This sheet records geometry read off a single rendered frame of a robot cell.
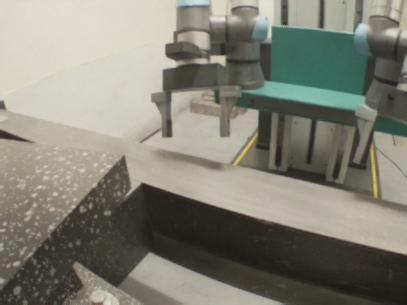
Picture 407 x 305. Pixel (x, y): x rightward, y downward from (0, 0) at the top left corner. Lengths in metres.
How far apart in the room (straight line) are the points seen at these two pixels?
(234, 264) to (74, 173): 0.58
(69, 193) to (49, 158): 0.06
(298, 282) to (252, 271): 0.12
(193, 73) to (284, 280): 0.52
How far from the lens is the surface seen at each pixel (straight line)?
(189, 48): 0.55
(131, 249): 0.65
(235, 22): 0.71
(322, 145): 1.20
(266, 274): 0.71
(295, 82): 1.03
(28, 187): 0.20
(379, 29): 0.69
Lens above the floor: 1.00
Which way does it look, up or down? 30 degrees down
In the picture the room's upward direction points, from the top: 3 degrees counter-clockwise
